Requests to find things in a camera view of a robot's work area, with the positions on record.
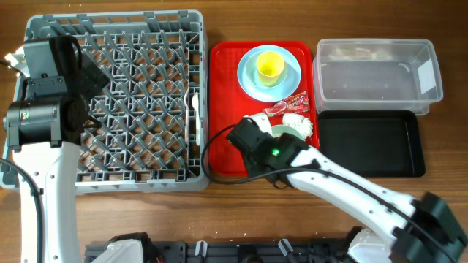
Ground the mint green bowl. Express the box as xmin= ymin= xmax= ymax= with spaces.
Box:
xmin=271 ymin=125 xmax=305 ymax=141

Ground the white napkin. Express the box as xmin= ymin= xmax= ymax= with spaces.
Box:
xmin=282 ymin=113 xmax=314 ymax=139

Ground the red snack wrapper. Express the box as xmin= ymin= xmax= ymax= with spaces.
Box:
xmin=263 ymin=91 xmax=310 ymax=117

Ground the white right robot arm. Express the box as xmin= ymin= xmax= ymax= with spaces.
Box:
xmin=226 ymin=118 xmax=467 ymax=262

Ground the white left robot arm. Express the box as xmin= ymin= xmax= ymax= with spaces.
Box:
xmin=1 ymin=35 xmax=110 ymax=262

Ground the grey plastic dishwasher rack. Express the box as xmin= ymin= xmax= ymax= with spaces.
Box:
xmin=0 ymin=9 xmax=211 ymax=195

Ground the black waste tray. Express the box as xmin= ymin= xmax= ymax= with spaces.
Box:
xmin=318 ymin=110 xmax=426 ymax=178

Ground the clear plastic waste bin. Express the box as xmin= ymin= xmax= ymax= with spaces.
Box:
xmin=313 ymin=38 xmax=444 ymax=115

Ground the red plastic serving tray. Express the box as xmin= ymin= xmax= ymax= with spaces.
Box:
xmin=207 ymin=40 xmax=320 ymax=177

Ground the light blue plate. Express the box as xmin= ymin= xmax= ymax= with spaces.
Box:
xmin=237 ymin=45 xmax=301 ymax=102

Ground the light green small bowl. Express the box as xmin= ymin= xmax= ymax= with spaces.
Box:
xmin=245 ymin=52 xmax=288 ymax=89

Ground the yellow plastic cup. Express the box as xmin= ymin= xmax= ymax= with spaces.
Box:
xmin=257 ymin=51 xmax=286 ymax=85

